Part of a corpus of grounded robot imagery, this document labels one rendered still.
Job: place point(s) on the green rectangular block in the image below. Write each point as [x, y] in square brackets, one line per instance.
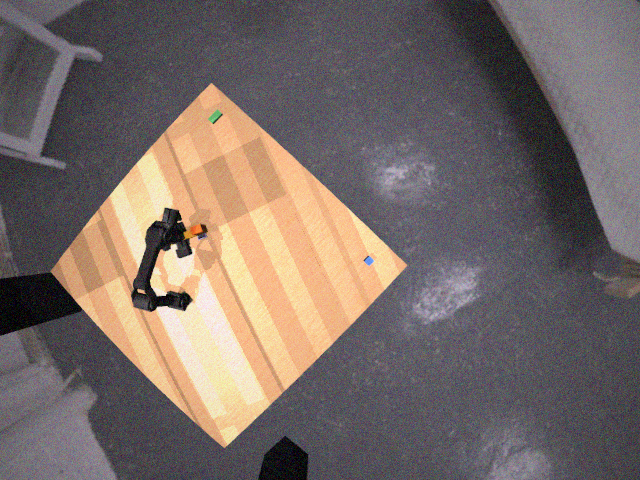
[215, 116]

